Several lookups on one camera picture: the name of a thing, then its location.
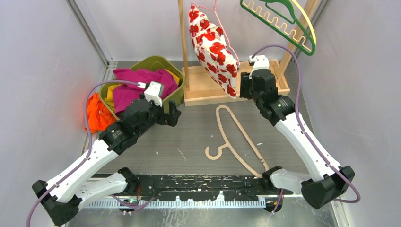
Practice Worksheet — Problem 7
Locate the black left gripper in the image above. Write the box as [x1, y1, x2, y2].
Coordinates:
[135, 97, 180, 138]

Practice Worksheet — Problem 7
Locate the magenta dress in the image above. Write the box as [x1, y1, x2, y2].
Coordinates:
[112, 68, 179, 114]

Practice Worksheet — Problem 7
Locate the white red poppy garment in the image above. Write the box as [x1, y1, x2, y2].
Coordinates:
[188, 4, 240, 99]

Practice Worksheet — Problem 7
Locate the yellow pleated skirt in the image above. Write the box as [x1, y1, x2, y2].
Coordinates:
[104, 69, 181, 115]

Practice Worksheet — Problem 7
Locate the pink wire hanger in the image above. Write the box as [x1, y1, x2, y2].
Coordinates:
[191, 0, 240, 62]

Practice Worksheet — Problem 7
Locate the green plastic hanger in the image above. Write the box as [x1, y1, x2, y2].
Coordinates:
[240, 0, 316, 56]

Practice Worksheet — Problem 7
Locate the cream plastic hanger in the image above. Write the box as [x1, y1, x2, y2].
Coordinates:
[244, 0, 317, 52]

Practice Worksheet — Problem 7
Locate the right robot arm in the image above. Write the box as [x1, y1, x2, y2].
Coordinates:
[240, 69, 355, 209]

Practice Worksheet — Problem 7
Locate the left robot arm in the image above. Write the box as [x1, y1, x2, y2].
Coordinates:
[32, 98, 182, 226]

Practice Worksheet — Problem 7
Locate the wooden clothes rack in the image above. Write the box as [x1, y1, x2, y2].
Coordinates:
[178, 0, 319, 106]

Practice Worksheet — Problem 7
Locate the green plastic bin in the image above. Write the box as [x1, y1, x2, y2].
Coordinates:
[98, 55, 185, 119]

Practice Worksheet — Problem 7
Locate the orange object behind bin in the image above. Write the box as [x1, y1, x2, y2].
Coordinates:
[86, 93, 116, 134]

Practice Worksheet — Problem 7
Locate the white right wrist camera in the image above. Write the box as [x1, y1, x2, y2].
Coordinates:
[248, 55, 270, 79]

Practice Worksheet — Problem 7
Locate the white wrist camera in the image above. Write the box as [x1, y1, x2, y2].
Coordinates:
[248, 55, 270, 79]
[144, 81, 164, 107]

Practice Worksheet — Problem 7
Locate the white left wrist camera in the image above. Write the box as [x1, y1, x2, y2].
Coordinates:
[144, 81, 164, 107]

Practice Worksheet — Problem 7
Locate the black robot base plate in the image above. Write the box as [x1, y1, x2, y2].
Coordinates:
[120, 175, 279, 201]

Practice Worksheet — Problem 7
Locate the aluminium rail frame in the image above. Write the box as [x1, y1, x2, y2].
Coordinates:
[59, 62, 349, 227]

